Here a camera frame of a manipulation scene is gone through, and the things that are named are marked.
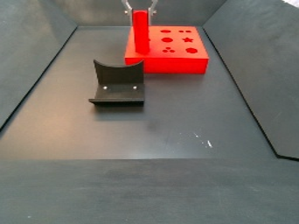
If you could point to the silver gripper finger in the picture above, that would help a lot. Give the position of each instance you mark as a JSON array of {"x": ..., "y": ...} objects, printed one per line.
[
  {"x": 151, "y": 11},
  {"x": 129, "y": 10}
]

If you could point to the red arch peg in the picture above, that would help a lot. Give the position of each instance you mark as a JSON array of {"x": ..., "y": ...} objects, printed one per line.
[{"x": 141, "y": 30}]

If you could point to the red shape sorter block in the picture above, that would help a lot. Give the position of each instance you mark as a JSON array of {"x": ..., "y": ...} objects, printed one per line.
[{"x": 177, "y": 51}]

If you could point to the black curved holder stand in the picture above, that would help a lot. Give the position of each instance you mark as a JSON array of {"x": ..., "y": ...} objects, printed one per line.
[{"x": 121, "y": 84}]

